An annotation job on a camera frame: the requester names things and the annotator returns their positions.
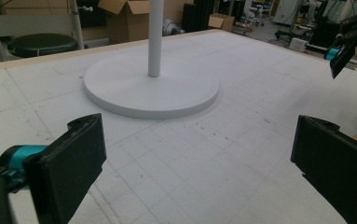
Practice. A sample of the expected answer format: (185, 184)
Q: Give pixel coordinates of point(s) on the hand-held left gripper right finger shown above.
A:
(337, 161)

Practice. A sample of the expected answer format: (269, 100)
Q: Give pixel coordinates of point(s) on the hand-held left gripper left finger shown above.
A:
(70, 161)

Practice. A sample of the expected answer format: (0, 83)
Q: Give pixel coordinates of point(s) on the black equipment case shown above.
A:
(323, 32)

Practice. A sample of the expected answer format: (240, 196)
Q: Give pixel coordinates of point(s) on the small white box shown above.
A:
(298, 44)

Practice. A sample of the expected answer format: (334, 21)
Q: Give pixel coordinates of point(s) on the white stand with round base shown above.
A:
(151, 87)

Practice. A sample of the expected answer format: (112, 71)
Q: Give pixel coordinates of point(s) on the black stool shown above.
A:
(42, 43)

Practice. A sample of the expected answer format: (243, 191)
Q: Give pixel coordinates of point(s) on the small open cardboard box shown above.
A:
(221, 22)

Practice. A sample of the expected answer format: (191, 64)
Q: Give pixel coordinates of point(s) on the open tall cardboard box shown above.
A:
(126, 25)

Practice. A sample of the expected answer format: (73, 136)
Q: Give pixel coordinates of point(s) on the black cabinet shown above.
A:
(194, 17)

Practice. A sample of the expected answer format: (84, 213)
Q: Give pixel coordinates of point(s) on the white metal frame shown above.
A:
(30, 25)

